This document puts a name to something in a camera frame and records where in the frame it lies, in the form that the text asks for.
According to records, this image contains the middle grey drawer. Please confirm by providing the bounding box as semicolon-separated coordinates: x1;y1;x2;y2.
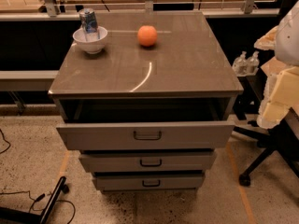
79;150;216;173

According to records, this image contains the black stand leg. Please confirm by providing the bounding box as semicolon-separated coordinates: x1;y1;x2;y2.
0;175;70;224

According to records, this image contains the redbull can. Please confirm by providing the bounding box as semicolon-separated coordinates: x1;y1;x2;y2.
79;8;100;42

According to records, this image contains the right clear plastic bottle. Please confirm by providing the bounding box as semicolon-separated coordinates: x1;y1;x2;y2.
247;51;259;74

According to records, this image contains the orange fruit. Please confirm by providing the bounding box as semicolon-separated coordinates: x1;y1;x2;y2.
137;25;157;47

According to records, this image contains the left clear plastic bottle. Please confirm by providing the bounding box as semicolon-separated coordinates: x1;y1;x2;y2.
233;51;247;75

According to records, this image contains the clear plastic bottle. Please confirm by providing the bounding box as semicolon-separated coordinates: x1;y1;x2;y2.
233;51;247;75
247;51;259;74

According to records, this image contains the grey drawer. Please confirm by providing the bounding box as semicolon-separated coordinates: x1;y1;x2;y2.
57;97;234;150
79;150;216;173
93;171;205;192

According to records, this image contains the black office chair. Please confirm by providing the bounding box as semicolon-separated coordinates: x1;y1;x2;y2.
233;70;299;187

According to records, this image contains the grey bench rail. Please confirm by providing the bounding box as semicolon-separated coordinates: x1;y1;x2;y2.
0;71;58;91

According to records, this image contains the white bowl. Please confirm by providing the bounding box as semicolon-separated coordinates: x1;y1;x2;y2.
73;26;108;54

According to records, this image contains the grey drawer cabinet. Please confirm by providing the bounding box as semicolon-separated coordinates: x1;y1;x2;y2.
48;10;244;194

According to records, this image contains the bottom grey drawer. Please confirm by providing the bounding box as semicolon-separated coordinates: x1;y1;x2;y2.
93;171;205;192

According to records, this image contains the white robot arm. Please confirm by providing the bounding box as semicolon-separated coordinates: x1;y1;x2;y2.
257;2;299;129

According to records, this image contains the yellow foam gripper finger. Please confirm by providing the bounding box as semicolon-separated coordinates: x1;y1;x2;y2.
257;66;299;129

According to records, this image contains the top grey drawer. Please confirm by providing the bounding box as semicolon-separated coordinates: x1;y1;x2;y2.
57;97;234;150

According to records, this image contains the black floor cable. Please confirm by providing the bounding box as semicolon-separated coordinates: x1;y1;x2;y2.
0;189;77;224

